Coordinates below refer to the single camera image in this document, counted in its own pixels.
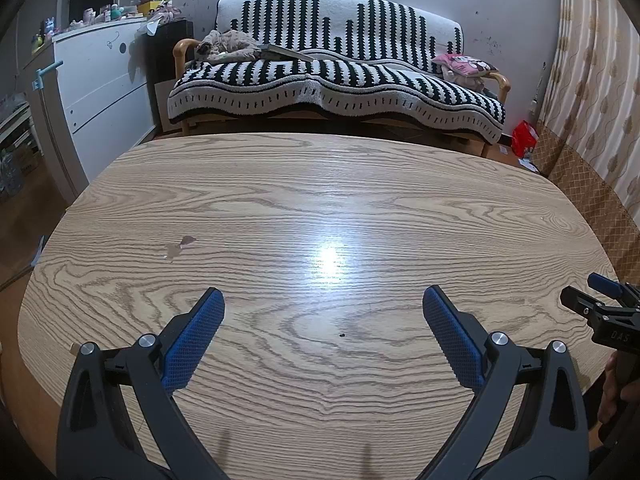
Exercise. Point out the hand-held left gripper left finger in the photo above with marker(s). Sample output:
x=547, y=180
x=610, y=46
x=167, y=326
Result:
x=195, y=340

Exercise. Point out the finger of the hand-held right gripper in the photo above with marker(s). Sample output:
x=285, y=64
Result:
x=607, y=284
x=580, y=302

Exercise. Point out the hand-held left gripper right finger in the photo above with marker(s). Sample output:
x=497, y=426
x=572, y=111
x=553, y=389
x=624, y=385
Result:
x=455, y=340

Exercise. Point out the person's right hand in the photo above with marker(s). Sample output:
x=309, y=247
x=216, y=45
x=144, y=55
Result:
x=610, y=390

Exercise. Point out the red bag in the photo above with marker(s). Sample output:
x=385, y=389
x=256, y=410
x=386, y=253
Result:
x=525, y=139

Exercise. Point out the beige patterned curtain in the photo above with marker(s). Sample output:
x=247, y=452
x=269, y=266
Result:
x=595, y=85

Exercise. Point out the brown cardboard box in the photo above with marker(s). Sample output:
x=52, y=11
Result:
x=162, y=107

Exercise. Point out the white dresser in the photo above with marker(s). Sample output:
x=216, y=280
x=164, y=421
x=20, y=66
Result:
x=105, y=95

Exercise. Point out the pink printed cushion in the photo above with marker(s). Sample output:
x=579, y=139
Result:
x=465, y=64

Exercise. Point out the white rack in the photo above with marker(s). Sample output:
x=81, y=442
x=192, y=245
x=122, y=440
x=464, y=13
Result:
x=15, y=135

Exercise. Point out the black white striped sofa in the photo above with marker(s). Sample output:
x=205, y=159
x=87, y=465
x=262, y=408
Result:
x=350, y=85

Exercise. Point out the black cabinet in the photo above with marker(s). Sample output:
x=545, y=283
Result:
x=167, y=60

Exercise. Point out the beige plush toy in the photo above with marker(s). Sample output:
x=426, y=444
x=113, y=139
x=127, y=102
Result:
x=227, y=45

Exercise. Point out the grey book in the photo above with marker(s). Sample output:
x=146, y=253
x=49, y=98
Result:
x=285, y=52

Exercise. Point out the yellow box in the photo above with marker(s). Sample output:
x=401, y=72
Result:
x=148, y=8

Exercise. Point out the clutter of small items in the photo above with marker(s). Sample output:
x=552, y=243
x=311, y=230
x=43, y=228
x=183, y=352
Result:
x=100, y=14

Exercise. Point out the wooden frame sofa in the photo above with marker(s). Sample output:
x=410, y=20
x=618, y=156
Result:
x=182, y=52

